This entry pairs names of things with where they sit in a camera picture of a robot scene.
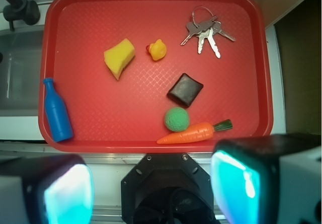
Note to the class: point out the black faucet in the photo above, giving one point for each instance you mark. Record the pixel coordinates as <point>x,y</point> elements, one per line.
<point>25,10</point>

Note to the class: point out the yellow cheese wedge toy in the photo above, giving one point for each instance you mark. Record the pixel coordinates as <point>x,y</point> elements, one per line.
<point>118,57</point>

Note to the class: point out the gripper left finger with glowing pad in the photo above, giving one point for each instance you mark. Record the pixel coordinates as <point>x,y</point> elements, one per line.
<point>49,189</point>

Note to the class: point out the red plastic tray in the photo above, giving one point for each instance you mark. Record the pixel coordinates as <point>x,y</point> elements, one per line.
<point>126,116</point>

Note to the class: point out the blue plastic bottle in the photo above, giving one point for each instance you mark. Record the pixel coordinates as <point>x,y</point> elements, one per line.
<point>56,113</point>

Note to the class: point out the orange toy carrot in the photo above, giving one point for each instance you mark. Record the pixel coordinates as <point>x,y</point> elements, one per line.
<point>195,133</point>

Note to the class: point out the green textured ball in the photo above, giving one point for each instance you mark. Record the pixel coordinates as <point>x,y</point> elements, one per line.
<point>177,119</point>

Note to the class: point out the steel sink basin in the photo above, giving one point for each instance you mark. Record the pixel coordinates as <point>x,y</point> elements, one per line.
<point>21,52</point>

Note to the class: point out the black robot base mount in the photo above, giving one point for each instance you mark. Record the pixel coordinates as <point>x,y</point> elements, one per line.
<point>167,188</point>

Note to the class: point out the yellow rubber duck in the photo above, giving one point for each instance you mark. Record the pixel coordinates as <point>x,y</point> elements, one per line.
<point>157,50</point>

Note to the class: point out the dark brown square block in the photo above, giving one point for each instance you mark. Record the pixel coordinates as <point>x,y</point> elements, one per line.
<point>185,90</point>

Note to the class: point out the silver key bunch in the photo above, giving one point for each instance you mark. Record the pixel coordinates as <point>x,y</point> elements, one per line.
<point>205,31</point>

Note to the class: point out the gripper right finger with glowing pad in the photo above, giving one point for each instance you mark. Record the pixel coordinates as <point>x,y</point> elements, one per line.
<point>268,179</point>

